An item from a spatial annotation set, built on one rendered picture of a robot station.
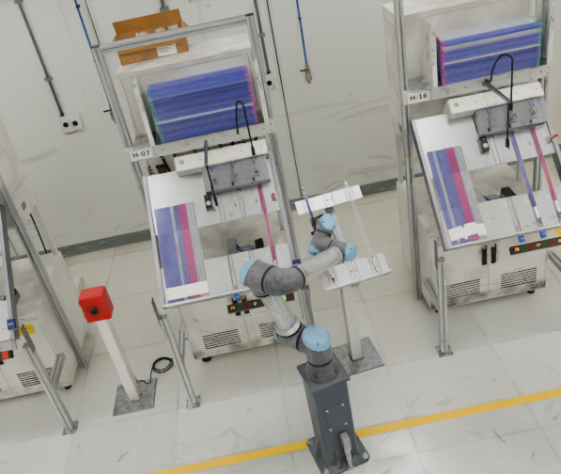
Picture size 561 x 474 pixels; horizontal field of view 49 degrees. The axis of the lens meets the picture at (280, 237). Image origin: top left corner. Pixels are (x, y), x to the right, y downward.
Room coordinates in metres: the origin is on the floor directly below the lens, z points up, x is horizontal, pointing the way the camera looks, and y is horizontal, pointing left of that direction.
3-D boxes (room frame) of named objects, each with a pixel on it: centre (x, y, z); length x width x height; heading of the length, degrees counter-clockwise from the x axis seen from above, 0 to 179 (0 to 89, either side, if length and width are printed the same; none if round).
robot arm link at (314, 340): (1.98, -0.06, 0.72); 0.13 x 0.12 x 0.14; 44
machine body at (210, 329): (3.10, 0.30, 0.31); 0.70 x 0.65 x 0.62; 90
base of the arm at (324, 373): (1.98, -0.06, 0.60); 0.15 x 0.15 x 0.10
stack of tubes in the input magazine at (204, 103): (2.98, 0.24, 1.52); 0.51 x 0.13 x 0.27; 90
